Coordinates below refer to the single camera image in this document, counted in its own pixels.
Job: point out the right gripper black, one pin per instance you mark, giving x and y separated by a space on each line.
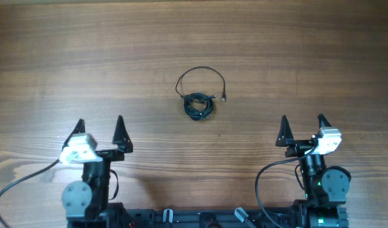
300 147

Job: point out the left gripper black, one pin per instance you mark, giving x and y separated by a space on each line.
123 142

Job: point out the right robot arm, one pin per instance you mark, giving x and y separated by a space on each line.
325 187

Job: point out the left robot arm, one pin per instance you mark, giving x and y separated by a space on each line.
86 202

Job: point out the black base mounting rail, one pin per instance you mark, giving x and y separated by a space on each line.
209 218

